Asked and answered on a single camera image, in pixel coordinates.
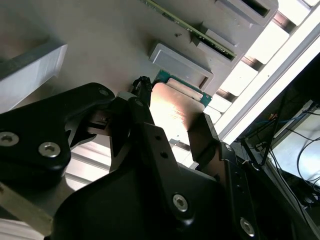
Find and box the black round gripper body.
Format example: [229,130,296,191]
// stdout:
[49,159,238,240]

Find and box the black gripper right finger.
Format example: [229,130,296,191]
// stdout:
[186,112,313,240]

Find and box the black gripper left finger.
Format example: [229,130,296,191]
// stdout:
[0,75,196,226]

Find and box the silver green CPU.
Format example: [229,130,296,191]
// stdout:
[149,69,213,133]

